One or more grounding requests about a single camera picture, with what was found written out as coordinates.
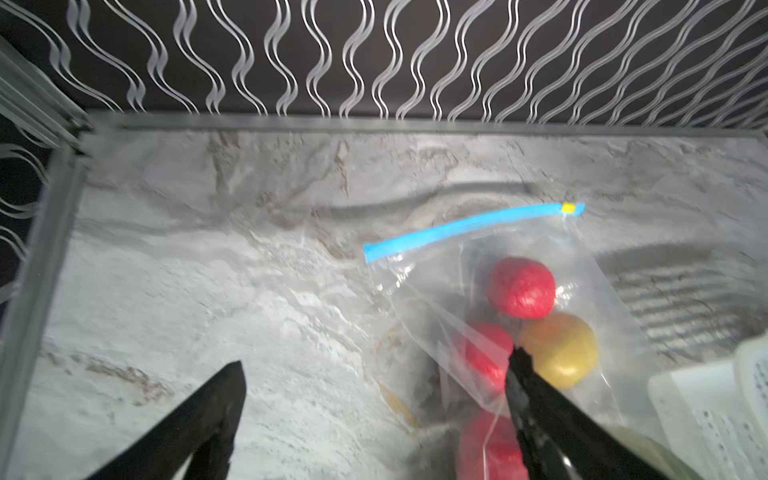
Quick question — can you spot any red toy fruit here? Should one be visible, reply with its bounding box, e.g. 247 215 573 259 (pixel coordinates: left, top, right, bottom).
456 411 528 480
458 322 514 396

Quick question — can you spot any white plastic perforated basket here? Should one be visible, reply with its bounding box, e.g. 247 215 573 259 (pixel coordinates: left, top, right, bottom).
648 334 767 479

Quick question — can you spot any clear blue-zip bag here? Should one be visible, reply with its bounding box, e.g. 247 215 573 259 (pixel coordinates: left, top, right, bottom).
363 203 696 479

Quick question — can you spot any small red toy apple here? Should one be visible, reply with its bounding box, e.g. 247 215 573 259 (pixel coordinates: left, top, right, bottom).
485 257 556 319

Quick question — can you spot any red toy fruit front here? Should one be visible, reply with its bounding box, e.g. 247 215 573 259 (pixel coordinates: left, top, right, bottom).
456 411 528 480

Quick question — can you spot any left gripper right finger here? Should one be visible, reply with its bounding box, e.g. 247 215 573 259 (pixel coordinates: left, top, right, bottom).
505 347 665 479

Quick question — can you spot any green toy cabbage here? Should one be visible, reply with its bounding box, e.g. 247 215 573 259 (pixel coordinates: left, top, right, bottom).
603 425 702 480

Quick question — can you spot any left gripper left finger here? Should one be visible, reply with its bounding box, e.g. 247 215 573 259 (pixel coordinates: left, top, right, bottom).
90 361 247 479

